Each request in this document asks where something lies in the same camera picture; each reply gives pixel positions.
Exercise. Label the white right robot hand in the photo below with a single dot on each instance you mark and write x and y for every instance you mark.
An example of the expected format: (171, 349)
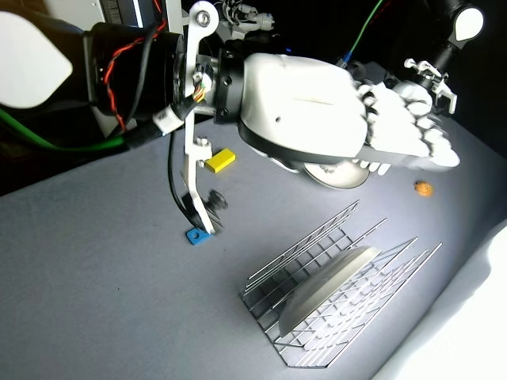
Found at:
(301, 103)

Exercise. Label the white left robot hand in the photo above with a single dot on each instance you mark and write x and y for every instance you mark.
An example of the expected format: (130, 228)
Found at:
(416, 97)

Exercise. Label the white ceramic plate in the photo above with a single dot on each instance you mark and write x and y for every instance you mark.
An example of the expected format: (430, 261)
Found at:
(317, 293)
(340, 178)

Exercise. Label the spare white robot hand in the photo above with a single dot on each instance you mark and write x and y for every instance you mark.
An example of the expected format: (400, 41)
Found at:
(257, 20)

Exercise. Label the small orange toy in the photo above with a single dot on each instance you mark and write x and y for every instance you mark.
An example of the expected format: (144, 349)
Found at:
(424, 191)

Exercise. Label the yellow rectangular block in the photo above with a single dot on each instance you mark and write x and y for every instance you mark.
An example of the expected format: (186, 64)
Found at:
(219, 161)

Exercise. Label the blue block with two holes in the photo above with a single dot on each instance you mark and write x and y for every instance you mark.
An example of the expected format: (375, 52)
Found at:
(193, 236)

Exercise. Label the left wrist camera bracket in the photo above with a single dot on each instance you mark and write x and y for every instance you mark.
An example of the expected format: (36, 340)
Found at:
(447, 103)

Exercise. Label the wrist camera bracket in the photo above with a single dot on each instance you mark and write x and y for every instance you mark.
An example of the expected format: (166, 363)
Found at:
(192, 166)
(447, 103)

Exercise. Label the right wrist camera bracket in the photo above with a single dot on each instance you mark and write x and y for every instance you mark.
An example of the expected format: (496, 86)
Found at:
(192, 166)

